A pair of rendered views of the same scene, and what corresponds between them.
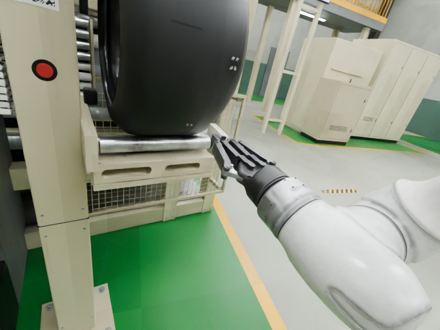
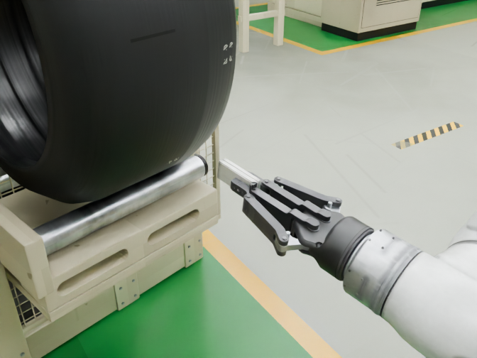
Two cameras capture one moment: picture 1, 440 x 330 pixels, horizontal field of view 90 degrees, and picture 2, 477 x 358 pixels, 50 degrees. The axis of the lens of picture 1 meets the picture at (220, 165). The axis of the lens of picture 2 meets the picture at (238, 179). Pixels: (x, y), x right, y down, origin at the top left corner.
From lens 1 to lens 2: 0.27 m
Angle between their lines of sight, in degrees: 10
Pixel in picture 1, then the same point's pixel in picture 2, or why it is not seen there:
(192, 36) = (164, 47)
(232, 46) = (221, 30)
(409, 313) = not seen: outside the picture
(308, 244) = (421, 318)
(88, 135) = (30, 243)
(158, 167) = (138, 243)
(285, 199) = (378, 268)
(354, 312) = not seen: outside the picture
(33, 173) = not seen: outside the picture
